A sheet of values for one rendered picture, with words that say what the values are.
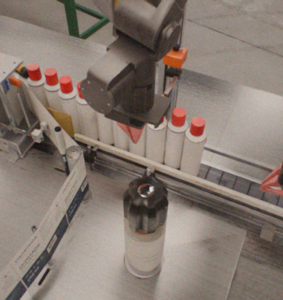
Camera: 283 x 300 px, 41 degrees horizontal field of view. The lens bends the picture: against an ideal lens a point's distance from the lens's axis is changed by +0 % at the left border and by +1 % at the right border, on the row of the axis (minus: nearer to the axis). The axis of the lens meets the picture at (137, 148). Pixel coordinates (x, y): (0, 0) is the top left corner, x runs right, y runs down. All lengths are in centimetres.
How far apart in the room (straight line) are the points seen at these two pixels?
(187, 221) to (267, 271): 22
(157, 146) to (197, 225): 22
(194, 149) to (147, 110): 33
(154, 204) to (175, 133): 32
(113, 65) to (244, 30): 273
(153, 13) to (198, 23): 271
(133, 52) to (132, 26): 4
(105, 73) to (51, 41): 109
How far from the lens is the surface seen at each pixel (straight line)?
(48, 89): 103
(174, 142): 94
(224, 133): 121
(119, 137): 101
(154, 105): 62
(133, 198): 64
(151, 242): 73
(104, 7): 82
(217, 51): 293
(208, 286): 90
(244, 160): 99
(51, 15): 334
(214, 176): 104
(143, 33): 50
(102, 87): 49
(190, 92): 132
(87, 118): 102
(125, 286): 89
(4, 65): 97
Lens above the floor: 172
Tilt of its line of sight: 51 degrees down
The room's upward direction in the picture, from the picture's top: straight up
